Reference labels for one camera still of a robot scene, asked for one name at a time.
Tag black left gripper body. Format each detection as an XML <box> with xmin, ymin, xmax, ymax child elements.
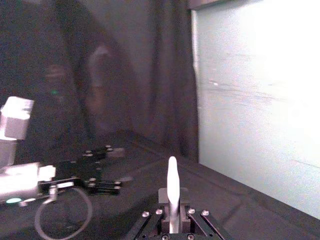
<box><xmin>37</xmin><ymin>152</ymin><xmax>103</xmax><ymax>198</ymax></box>

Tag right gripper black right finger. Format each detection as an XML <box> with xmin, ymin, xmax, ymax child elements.
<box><xmin>177</xmin><ymin>188</ymin><xmax>227</xmax><ymax>240</ymax></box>

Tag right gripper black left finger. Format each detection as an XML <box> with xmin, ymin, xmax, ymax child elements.
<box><xmin>134</xmin><ymin>188</ymin><xmax>174</xmax><ymax>240</ymax></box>

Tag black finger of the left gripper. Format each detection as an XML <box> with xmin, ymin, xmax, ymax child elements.
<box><xmin>81</xmin><ymin>144</ymin><xmax>126</xmax><ymax>161</ymax></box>
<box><xmin>83</xmin><ymin>176</ymin><xmax>124</xmax><ymax>196</ymax></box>

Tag small white plastic piece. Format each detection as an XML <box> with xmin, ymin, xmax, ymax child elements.
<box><xmin>166</xmin><ymin>156</ymin><xmax>182</xmax><ymax>235</ymax></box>

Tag black table cloth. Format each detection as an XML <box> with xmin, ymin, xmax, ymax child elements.
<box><xmin>0</xmin><ymin>128</ymin><xmax>320</xmax><ymax>240</ymax></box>

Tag black hanging backdrop cloth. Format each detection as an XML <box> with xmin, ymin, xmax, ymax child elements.
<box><xmin>0</xmin><ymin>0</ymin><xmax>201</xmax><ymax>165</ymax></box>

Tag thin dark gripper cable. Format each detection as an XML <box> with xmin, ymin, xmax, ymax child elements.
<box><xmin>34</xmin><ymin>184</ymin><xmax>94</xmax><ymax>240</ymax></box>

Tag plain pale wall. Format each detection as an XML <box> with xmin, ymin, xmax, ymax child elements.
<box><xmin>188</xmin><ymin>0</ymin><xmax>320</xmax><ymax>221</ymax></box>

